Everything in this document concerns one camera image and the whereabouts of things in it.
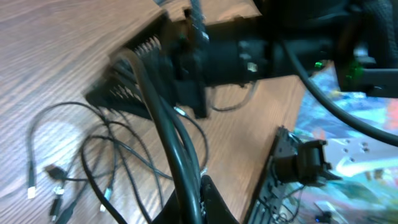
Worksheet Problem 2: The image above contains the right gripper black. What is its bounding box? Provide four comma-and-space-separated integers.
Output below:
84, 9, 208, 120

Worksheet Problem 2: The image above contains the black usb cable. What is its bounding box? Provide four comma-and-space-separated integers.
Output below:
26, 49, 209, 224

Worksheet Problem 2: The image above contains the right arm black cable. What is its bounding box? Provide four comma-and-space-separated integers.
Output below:
279, 37, 398, 147

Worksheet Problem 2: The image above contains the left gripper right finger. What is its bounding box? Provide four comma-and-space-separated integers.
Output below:
200, 175, 239, 224

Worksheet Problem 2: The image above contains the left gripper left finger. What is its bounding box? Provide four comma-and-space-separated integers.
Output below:
152, 190, 182, 224

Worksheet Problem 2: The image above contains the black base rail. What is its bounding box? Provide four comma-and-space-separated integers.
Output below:
243, 126, 297, 224

